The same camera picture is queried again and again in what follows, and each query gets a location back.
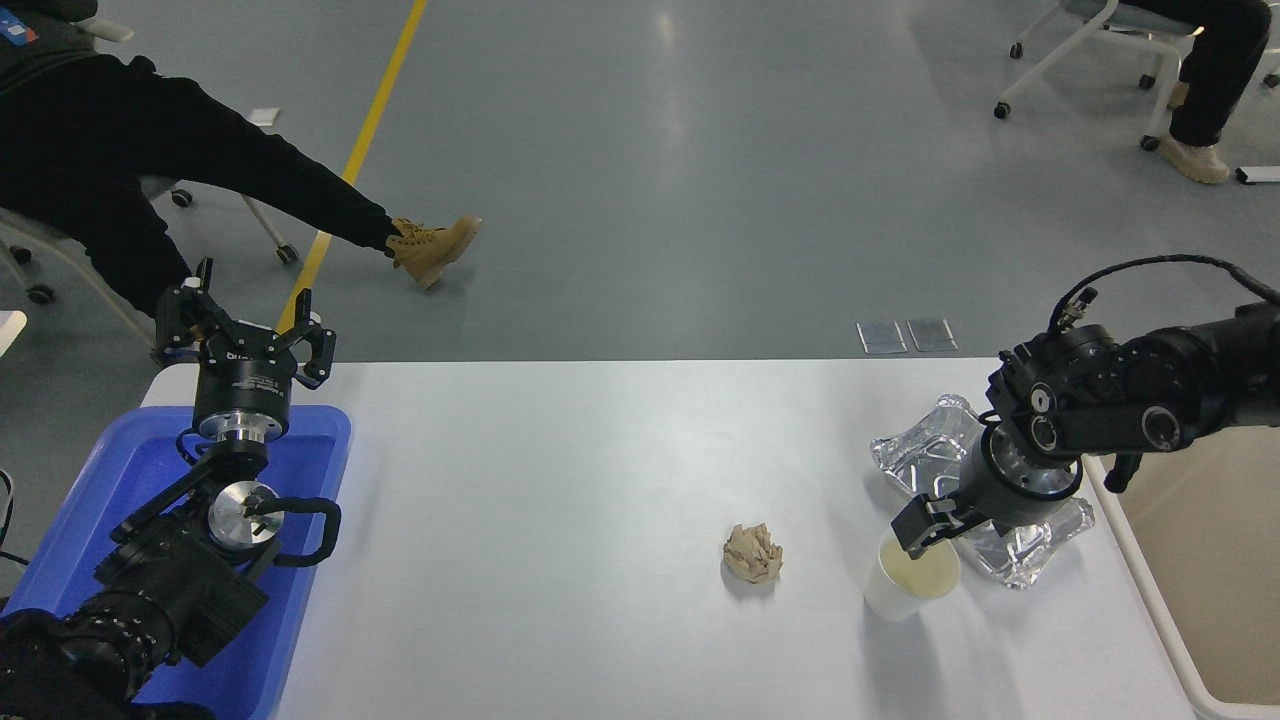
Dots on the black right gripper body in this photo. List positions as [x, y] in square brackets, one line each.
[1005, 500]

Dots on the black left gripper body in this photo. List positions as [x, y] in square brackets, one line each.
[243, 385]

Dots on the white paper cup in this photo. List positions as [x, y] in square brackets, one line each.
[905, 590]

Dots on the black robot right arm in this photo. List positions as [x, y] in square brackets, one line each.
[1180, 390]

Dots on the silver foil tray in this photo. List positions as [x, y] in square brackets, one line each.
[925, 450]

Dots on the blue plastic tray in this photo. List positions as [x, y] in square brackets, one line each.
[110, 470]

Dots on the crumpled tan paper ball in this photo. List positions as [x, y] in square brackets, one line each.
[753, 553]

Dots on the white board corner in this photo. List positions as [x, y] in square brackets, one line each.
[8, 330]

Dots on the metal floor plate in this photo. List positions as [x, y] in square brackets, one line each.
[882, 337]
[932, 335]

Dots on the large pale plastic bin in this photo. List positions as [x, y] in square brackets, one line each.
[1200, 560]

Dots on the small white floor tag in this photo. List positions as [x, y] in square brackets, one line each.
[265, 117]

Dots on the white bar on floor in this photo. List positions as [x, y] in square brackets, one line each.
[1258, 174]

